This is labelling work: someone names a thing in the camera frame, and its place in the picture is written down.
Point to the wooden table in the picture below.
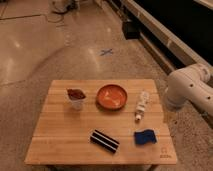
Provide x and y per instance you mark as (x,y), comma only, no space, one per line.
(62,134)

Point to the black box on floor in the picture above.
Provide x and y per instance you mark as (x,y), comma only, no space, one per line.
(130,30)

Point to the black striped whiteboard eraser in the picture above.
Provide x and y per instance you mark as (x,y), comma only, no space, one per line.
(104,141)

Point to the orange bowl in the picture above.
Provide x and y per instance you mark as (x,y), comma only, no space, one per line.
(111,97)

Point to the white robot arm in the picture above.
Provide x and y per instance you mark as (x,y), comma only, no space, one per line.
(189,84)

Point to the blue sponge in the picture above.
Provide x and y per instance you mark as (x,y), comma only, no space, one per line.
(144,137)

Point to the white cup with brown contents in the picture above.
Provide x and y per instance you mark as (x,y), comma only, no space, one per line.
(76,97)

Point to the white tube bottle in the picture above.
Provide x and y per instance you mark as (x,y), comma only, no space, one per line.
(143,100)

